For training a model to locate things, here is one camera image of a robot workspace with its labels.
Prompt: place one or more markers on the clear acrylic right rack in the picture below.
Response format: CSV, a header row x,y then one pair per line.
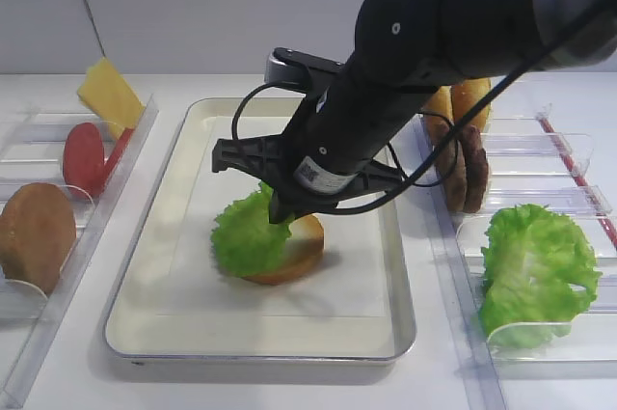
x,y
530,162

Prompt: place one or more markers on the white metal tray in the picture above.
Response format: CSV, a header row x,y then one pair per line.
x,y
210,278

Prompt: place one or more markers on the bread bun slice right rack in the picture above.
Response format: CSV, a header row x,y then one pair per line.
x,y
465,95

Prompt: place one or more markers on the bread bun on tray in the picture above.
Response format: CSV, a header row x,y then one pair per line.
x,y
273,261

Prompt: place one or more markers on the brown meat patty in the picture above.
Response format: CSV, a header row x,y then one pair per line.
x,y
477,167
451,167

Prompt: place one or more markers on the yellow cheese slice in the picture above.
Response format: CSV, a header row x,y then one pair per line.
x,y
108,95

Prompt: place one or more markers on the clear acrylic left rack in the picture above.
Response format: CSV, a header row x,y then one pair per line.
x,y
62,174

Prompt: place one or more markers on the clear acrylic rack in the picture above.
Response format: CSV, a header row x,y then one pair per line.
x,y
62,174
530,162

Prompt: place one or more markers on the green lettuce leaf in rack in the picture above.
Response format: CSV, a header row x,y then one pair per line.
x,y
539,275

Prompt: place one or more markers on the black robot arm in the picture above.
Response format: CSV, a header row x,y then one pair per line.
x,y
404,50

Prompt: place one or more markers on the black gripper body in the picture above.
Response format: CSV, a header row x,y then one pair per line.
x,y
332,136

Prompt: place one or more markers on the brown meat patty front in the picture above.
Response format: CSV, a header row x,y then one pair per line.
x,y
477,167

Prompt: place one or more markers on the brown bun left rack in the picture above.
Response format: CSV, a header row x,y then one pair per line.
x,y
37,232

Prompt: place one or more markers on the brown meat patty rear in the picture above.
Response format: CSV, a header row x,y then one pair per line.
x,y
451,167

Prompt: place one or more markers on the green lettuce leaf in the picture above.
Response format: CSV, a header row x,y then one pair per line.
x,y
243,222
539,275

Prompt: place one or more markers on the red tomato slice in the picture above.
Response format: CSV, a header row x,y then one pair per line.
x,y
83,160

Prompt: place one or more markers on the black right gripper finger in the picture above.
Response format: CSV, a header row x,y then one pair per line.
x,y
373,178

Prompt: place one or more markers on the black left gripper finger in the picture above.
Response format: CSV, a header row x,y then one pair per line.
x,y
259,157

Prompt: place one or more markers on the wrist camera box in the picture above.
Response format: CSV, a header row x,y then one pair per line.
x,y
302,72

